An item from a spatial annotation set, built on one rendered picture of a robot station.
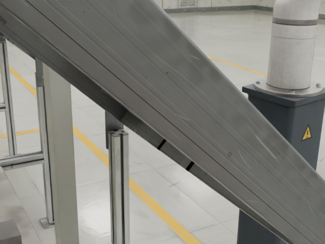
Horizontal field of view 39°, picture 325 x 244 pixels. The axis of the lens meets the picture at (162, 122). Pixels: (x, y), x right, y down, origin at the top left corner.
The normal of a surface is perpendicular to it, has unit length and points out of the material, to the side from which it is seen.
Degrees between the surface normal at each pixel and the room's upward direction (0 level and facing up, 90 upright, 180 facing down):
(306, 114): 90
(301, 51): 90
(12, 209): 0
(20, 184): 0
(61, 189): 90
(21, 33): 90
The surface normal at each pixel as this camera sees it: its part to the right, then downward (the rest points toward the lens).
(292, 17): -0.36, 0.31
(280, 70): -0.64, 0.25
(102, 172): 0.01, -0.94
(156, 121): 0.48, 0.30
